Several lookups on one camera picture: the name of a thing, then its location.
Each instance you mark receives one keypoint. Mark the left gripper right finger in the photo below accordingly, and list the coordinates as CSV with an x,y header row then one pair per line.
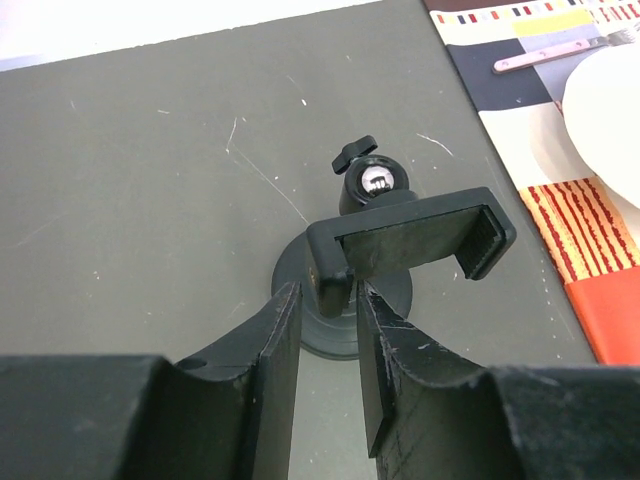
x,y
429,413

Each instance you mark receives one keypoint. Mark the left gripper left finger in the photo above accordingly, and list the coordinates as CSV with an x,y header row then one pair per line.
x,y
235,398

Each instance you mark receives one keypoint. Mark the black phone stand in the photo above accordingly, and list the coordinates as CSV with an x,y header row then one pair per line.
x,y
383,230

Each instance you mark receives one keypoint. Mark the colourful patterned cloth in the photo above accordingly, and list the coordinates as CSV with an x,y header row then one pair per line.
x,y
592,237

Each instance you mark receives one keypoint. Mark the white plate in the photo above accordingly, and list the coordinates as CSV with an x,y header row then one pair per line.
x,y
601,114

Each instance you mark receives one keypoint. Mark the pink handled fork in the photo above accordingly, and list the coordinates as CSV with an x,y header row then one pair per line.
x,y
559,51

